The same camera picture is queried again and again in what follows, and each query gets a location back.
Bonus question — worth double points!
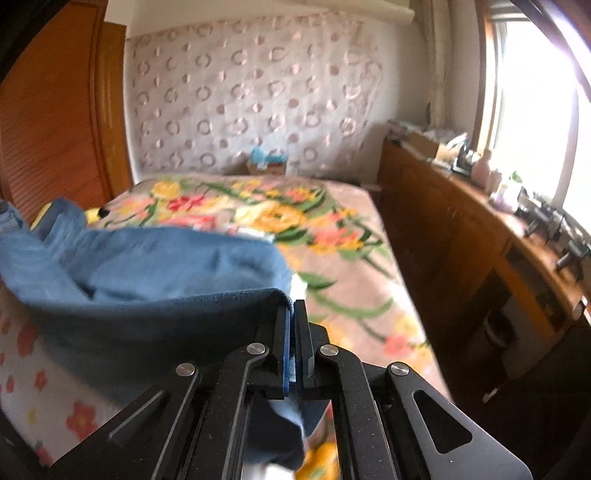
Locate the wooden wardrobe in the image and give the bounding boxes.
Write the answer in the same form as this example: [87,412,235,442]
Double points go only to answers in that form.
[0,0,136,224]

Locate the brown floral blanket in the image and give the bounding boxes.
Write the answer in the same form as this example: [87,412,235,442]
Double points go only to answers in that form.
[99,174,453,480]

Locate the pink bottle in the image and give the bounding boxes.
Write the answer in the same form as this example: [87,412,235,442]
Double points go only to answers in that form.
[471,150,493,182]

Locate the window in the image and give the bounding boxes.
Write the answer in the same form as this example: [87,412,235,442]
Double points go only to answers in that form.
[478,0,591,224]

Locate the white container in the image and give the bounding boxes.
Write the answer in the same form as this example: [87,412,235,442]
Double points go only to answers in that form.
[490,179,523,214]

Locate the wooden sideboard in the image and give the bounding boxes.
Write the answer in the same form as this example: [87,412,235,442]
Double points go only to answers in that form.
[378,137,591,402]

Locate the open cardboard box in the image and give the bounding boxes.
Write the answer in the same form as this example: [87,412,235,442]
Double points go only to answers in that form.
[401,130,450,163]

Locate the blue denim pants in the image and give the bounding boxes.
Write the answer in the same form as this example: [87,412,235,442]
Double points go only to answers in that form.
[0,198,342,472]

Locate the white strawberry print sheet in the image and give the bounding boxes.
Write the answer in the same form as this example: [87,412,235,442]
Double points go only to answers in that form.
[0,281,123,467]

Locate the blue toy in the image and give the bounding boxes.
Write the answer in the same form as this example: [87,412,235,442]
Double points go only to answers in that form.
[252,147,287,167]

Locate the cream curtain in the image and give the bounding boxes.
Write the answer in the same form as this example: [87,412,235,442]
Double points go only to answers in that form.
[424,0,452,127]

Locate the yellow plush toy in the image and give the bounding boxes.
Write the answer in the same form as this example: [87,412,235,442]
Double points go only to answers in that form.
[30,203,112,229]

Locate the circle patterned wall cloth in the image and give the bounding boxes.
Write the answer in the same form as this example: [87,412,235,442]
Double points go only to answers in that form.
[124,11,385,175]

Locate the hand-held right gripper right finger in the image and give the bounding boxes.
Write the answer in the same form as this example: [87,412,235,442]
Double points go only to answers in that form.
[294,300,533,480]

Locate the black devices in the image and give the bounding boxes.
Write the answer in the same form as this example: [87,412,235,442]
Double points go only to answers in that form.
[524,191,591,274]

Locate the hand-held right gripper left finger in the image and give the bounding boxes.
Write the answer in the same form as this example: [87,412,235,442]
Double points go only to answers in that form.
[46,307,293,480]

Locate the small cardboard box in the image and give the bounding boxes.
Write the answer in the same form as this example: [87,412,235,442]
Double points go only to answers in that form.
[246,159,288,177]

